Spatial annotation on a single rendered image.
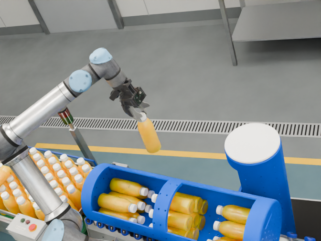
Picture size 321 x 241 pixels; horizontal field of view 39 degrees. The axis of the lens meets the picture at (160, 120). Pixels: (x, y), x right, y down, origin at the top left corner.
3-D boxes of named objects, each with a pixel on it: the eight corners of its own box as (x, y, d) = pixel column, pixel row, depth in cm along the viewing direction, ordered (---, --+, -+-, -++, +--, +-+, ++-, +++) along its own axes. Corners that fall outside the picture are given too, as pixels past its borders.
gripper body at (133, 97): (138, 109, 181) (122, 88, 175) (123, 109, 187) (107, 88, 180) (147, 95, 185) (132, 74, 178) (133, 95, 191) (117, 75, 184)
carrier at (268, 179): (282, 213, 295) (242, 232, 294) (264, 116, 240) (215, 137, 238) (306, 247, 273) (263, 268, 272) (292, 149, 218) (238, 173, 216)
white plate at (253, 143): (263, 115, 239) (263, 116, 240) (216, 136, 237) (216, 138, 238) (290, 147, 217) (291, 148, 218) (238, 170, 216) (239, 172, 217)
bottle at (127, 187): (118, 180, 229) (149, 187, 219) (113, 192, 226) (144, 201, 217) (112, 174, 223) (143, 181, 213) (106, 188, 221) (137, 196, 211)
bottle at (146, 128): (159, 141, 207) (147, 110, 196) (163, 150, 201) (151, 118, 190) (145, 147, 207) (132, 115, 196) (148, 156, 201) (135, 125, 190)
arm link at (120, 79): (101, 81, 178) (112, 66, 182) (108, 89, 181) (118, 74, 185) (113, 80, 173) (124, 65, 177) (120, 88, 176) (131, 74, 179)
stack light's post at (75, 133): (133, 235, 335) (73, 131, 266) (129, 235, 337) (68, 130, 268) (135, 231, 338) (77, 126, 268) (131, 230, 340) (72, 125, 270)
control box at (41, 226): (43, 250, 219) (33, 238, 213) (15, 240, 230) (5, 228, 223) (55, 233, 225) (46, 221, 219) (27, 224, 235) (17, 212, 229)
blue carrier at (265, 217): (263, 286, 179) (254, 242, 163) (92, 231, 224) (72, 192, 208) (284, 229, 197) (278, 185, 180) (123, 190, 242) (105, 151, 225)
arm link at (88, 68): (63, 80, 167) (87, 62, 167) (67, 78, 178) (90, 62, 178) (76, 97, 168) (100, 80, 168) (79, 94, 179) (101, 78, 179)
